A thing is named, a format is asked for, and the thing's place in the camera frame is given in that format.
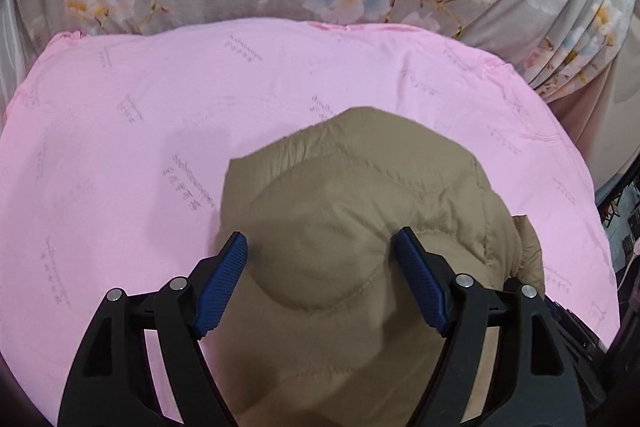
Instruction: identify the khaki quilted jacket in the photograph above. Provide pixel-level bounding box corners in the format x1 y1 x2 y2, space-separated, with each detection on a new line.
205 107 544 426

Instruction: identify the cluttered shelf of goods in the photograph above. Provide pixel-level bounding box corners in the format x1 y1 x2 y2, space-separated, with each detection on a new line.
601 174 639 291

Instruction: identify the pink bed sheet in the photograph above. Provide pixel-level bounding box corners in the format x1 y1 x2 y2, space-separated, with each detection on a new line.
1 20 620 419

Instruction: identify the beige bed skirt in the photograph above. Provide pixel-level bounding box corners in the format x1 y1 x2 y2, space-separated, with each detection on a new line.
550 13 639 191

